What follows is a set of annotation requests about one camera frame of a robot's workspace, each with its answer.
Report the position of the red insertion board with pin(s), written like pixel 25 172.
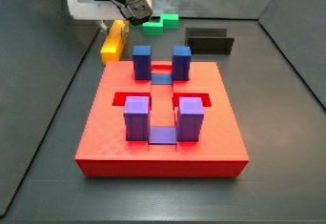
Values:
pixel 105 154

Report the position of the black angled bracket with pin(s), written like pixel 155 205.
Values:
pixel 208 41

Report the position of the dark blue U-shaped block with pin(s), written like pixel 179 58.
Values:
pixel 161 72

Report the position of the purple U-shaped block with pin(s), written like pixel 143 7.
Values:
pixel 184 131

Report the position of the green stepped block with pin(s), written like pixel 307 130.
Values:
pixel 153 28

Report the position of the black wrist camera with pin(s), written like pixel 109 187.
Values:
pixel 136 11

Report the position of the yellow rectangular bar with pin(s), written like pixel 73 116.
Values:
pixel 112 46

